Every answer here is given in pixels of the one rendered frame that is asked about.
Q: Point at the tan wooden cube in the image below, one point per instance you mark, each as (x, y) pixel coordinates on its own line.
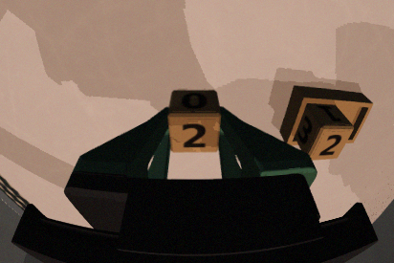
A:
(323, 131)
(194, 121)

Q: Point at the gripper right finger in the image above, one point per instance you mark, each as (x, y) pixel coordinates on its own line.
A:
(259, 153)

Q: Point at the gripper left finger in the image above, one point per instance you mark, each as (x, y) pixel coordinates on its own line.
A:
(130, 153)

